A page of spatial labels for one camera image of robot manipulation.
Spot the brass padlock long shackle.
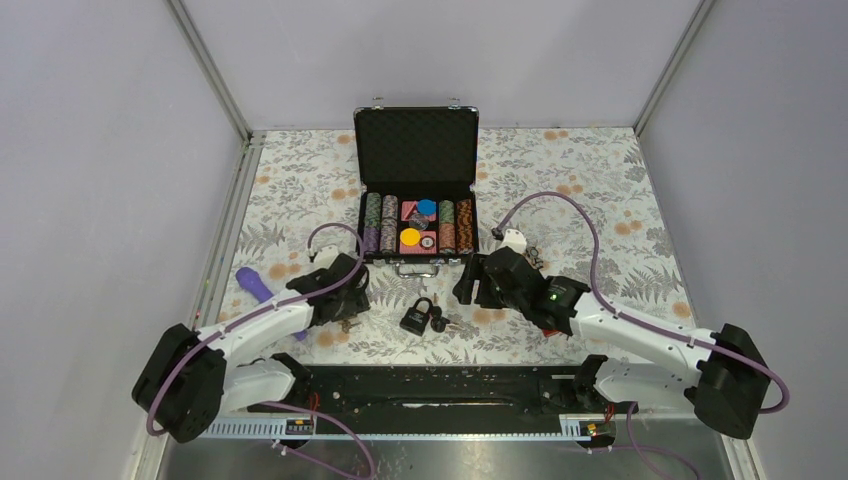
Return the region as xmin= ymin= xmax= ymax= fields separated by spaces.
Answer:
xmin=341 ymin=318 xmax=361 ymax=333

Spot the small brass padlock astronaut keychain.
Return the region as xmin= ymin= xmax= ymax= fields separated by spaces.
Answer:
xmin=524 ymin=246 xmax=545 ymax=270

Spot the black padlock with keys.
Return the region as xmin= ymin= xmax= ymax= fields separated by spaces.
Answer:
xmin=399 ymin=297 xmax=451 ymax=336

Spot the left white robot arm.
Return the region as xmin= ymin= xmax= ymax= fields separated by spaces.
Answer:
xmin=131 ymin=253 xmax=369 ymax=443

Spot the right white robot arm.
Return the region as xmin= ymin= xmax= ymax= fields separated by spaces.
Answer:
xmin=452 ymin=247 xmax=771 ymax=439

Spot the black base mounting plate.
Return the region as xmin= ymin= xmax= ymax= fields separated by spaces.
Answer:
xmin=283 ymin=365 xmax=629 ymax=436

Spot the black poker chip case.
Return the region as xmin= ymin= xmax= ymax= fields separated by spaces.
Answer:
xmin=353 ymin=105 xmax=480 ymax=278

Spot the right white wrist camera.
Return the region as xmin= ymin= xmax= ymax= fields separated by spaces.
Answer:
xmin=497 ymin=228 xmax=528 ymax=255

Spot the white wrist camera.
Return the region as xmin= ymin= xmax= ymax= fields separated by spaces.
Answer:
xmin=497 ymin=228 xmax=528 ymax=255
xmin=311 ymin=245 xmax=340 ymax=269

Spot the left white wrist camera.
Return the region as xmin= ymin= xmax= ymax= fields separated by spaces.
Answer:
xmin=311 ymin=245 xmax=340 ymax=269

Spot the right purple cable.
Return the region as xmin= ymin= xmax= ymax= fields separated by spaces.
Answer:
xmin=491 ymin=191 xmax=791 ymax=415

